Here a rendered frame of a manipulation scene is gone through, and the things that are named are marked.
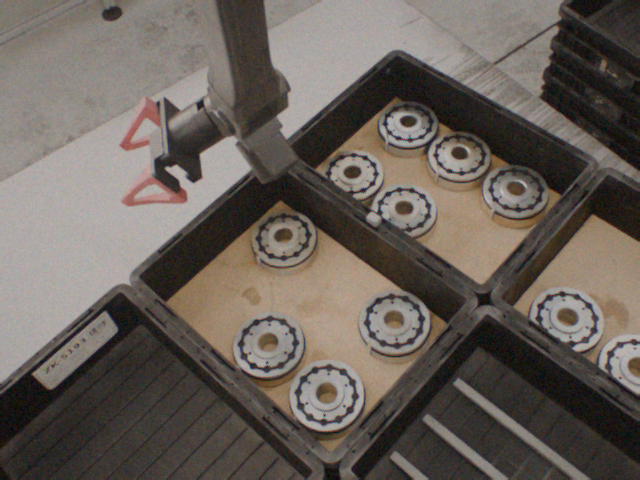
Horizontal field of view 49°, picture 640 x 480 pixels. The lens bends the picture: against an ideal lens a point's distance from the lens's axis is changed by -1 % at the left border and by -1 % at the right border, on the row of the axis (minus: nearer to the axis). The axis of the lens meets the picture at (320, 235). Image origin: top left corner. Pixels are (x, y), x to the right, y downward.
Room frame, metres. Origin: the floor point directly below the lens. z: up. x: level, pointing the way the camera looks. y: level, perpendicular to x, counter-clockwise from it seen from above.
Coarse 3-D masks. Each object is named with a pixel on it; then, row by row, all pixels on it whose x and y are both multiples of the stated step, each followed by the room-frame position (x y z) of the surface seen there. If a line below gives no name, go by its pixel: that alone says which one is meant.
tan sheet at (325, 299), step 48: (240, 240) 0.64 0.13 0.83; (288, 240) 0.62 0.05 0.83; (192, 288) 0.56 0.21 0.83; (240, 288) 0.55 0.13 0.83; (288, 288) 0.54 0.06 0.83; (336, 288) 0.53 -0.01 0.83; (384, 288) 0.51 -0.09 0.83; (336, 336) 0.45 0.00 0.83; (432, 336) 0.43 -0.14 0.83; (288, 384) 0.38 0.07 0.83; (384, 384) 0.36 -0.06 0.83
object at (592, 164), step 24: (432, 72) 0.85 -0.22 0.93; (480, 96) 0.78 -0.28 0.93; (312, 120) 0.78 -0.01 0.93; (528, 120) 0.72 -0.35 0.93; (552, 144) 0.67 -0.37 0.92; (312, 168) 0.68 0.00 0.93; (336, 192) 0.63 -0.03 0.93; (576, 192) 0.57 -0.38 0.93; (552, 216) 0.54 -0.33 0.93; (408, 240) 0.53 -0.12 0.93; (528, 240) 0.50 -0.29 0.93; (504, 264) 0.47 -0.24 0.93; (480, 288) 0.44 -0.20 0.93
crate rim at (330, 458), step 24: (360, 216) 0.58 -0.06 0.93; (168, 240) 0.59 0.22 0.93; (384, 240) 0.54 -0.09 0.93; (144, 264) 0.55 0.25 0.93; (432, 264) 0.49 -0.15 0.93; (144, 288) 0.51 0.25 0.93; (456, 288) 0.45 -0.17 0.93; (168, 312) 0.48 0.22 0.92; (192, 336) 0.43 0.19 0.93; (216, 360) 0.39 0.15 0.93; (240, 384) 0.35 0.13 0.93; (264, 408) 0.32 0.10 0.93; (384, 408) 0.30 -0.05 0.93; (360, 432) 0.27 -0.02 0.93; (336, 456) 0.25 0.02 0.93
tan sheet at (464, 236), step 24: (360, 144) 0.80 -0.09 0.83; (384, 168) 0.74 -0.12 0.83; (408, 168) 0.73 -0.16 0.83; (432, 192) 0.68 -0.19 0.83; (456, 192) 0.67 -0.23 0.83; (480, 192) 0.67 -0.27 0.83; (552, 192) 0.65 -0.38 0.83; (456, 216) 0.63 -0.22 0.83; (480, 216) 0.62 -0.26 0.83; (432, 240) 0.59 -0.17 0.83; (456, 240) 0.58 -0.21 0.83; (480, 240) 0.58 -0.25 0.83; (504, 240) 0.57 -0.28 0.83; (456, 264) 0.54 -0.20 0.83; (480, 264) 0.53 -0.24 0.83
